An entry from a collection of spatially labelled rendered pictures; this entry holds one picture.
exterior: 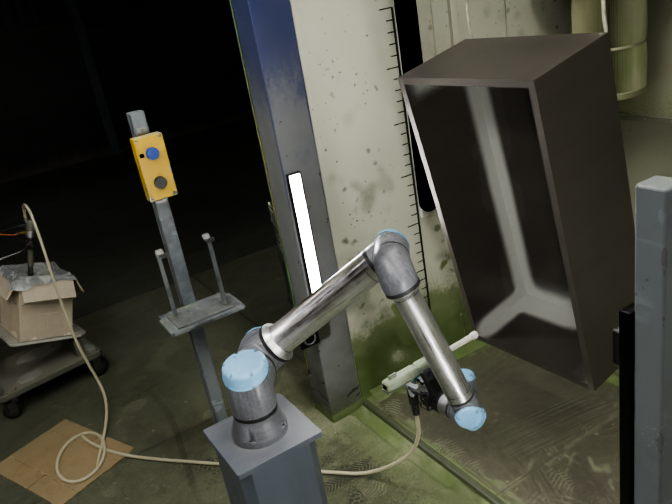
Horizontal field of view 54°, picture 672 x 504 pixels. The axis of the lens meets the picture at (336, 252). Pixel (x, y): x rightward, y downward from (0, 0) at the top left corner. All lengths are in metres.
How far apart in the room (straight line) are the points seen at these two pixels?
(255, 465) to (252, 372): 0.29
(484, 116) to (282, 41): 0.85
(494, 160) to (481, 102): 0.25
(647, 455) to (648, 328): 0.24
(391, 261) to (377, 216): 1.12
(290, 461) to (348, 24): 1.76
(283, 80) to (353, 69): 0.34
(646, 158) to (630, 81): 0.45
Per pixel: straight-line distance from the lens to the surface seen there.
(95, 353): 4.29
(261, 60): 2.70
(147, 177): 2.72
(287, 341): 2.23
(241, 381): 2.10
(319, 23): 2.83
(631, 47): 3.41
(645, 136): 3.72
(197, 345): 3.05
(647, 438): 1.21
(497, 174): 2.81
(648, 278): 1.05
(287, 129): 2.76
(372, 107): 2.98
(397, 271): 1.96
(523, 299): 3.10
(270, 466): 2.20
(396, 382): 2.55
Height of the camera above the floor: 1.96
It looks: 22 degrees down
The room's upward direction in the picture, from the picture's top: 10 degrees counter-clockwise
